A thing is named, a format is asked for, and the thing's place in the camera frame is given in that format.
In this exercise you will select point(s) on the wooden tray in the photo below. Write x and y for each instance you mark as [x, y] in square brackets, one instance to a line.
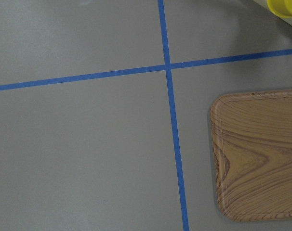
[252, 149]

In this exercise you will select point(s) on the yellow mug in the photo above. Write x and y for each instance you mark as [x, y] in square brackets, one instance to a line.
[281, 8]

